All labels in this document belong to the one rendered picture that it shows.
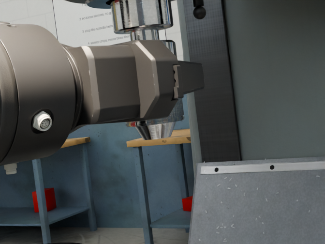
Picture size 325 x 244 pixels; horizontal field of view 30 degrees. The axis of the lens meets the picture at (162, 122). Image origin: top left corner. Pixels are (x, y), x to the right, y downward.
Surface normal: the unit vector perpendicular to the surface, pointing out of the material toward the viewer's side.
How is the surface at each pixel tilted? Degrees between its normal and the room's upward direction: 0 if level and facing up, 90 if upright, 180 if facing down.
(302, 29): 90
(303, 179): 63
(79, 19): 90
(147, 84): 89
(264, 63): 90
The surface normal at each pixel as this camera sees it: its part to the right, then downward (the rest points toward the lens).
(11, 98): 0.73, 0.01
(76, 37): -0.50, 0.11
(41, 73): 0.69, -0.24
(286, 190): -0.50, -0.36
